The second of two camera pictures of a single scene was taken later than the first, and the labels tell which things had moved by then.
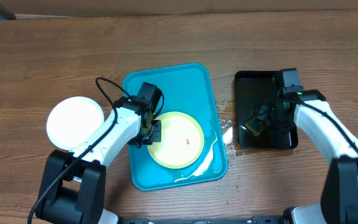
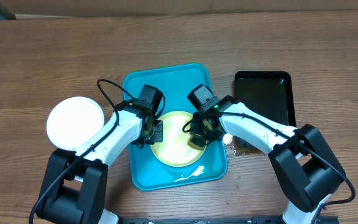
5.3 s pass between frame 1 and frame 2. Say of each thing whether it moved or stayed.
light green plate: stayed
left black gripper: stayed
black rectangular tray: stayed
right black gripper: moved
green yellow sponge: moved
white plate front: stayed
